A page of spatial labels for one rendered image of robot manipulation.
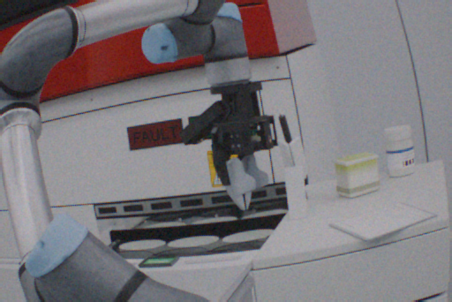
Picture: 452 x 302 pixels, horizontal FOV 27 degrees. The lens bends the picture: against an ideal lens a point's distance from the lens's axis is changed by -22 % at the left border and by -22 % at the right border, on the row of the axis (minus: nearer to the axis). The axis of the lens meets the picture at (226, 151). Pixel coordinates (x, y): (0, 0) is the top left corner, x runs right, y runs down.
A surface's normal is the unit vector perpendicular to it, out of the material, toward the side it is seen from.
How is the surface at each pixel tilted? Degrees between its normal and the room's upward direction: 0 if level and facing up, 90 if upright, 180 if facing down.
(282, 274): 90
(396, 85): 90
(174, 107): 90
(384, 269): 90
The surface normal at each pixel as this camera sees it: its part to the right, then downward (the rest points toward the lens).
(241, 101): -0.63, 0.19
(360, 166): 0.27, 0.07
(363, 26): -0.19, 0.15
